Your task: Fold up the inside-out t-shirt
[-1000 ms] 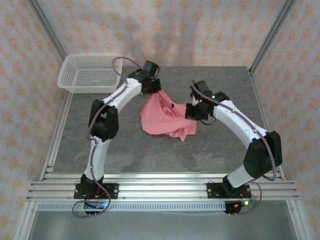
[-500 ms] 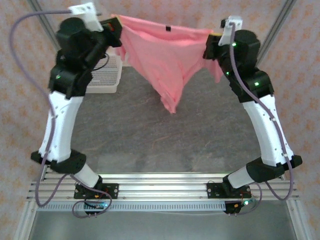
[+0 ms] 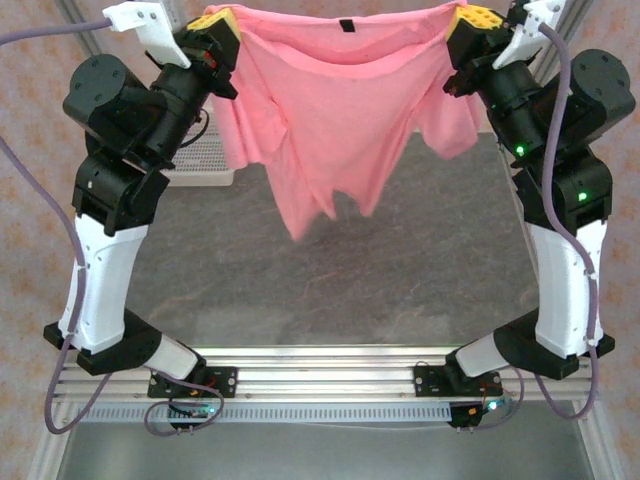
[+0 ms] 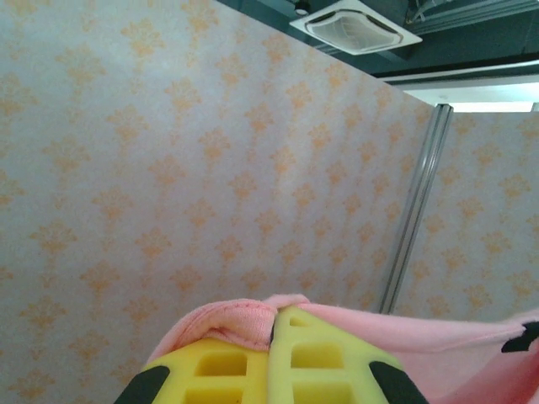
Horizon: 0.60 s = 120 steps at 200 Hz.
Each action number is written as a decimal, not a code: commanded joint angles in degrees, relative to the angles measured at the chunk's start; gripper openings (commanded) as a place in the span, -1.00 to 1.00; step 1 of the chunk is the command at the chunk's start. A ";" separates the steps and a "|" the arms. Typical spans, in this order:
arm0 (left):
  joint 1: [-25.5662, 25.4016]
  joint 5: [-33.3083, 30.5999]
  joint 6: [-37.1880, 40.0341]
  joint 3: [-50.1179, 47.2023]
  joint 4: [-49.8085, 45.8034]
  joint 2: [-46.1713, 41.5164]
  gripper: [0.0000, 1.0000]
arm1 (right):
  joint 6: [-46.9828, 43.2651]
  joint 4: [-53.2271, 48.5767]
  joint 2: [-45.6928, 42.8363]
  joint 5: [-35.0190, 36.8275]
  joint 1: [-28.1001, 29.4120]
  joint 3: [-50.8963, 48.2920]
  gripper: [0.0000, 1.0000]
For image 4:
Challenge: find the white ceiling air conditioner vent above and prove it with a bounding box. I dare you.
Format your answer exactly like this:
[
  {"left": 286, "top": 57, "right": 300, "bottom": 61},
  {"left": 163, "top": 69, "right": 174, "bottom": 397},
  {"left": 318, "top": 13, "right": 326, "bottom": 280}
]
[{"left": 289, "top": 8, "right": 424, "bottom": 56}]

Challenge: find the aluminium frame post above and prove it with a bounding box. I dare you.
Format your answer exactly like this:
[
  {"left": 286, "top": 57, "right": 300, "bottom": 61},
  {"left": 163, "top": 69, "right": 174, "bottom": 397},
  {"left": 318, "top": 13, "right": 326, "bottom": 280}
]
[{"left": 381, "top": 103, "right": 454, "bottom": 315}]

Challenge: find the pink t-shirt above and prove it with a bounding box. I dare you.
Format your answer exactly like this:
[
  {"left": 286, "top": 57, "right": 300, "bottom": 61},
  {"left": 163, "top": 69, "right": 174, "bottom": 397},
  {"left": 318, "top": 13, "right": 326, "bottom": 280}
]
[{"left": 145, "top": 293, "right": 539, "bottom": 404}]

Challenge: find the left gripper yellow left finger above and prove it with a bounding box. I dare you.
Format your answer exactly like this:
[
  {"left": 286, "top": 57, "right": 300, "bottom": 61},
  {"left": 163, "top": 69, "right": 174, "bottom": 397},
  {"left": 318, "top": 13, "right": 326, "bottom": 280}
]
[{"left": 113, "top": 338, "right": 273, "bottom": 404}]

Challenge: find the white ceiling light panel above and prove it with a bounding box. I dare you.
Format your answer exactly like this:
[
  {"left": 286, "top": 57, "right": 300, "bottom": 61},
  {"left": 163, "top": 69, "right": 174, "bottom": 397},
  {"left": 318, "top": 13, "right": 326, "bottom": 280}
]
[{"left": 402, "top": 82, "right": 539, "bottom": 114}]

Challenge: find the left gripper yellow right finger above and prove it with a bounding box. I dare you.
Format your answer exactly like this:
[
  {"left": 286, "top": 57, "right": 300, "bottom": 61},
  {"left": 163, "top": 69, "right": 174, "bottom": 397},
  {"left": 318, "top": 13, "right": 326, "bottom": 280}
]
[{"left": 268, "top": 306, "right": 430, "bottom": 404}]

